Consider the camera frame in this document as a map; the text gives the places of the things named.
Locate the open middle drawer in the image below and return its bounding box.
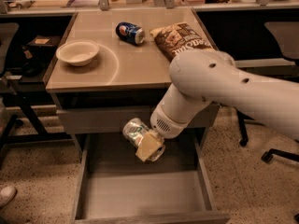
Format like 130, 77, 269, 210
70, 130, 230, 224

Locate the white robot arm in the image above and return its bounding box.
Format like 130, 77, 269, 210
136, 49, 299, 161

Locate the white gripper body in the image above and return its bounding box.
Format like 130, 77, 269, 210
150, 105, 187, 139

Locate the dark bottle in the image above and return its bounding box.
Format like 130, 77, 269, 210
21, 46, 42, 77

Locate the grey chair left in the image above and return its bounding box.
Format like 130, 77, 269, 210
0, 22, 19, 77

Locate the closed top drawer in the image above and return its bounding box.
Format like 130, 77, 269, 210
55, 102, 221, 135

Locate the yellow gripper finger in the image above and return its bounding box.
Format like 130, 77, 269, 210
135, 131, 164, 162

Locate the grey drawer cabinet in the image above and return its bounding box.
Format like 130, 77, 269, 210
46, 7, 212, 153

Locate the white bowl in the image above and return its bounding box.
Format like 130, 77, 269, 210
56, 40, 99, 67

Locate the white shoe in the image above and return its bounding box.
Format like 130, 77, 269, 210
0, 186, 17, 208

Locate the brown chips bag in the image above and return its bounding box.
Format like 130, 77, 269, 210
149, 22, 213, 62

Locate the blue pepsi can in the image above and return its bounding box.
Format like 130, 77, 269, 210
115, 21, 145, 46

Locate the black office chair base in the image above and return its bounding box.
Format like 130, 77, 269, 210
261, 148, 299, 163

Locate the black box on shelf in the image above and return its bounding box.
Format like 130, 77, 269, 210
26, 35, 61, 62

